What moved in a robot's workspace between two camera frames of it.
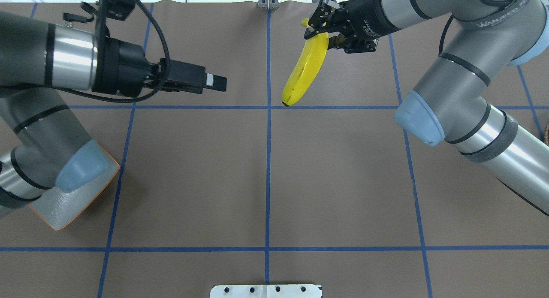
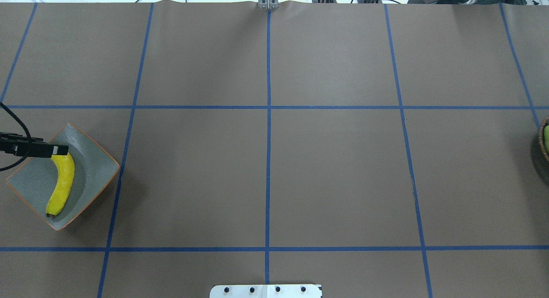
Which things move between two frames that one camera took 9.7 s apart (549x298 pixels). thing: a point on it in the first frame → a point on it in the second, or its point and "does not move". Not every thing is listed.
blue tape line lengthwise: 268,146 does not move
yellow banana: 309,65 → 64,184
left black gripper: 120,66 → 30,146
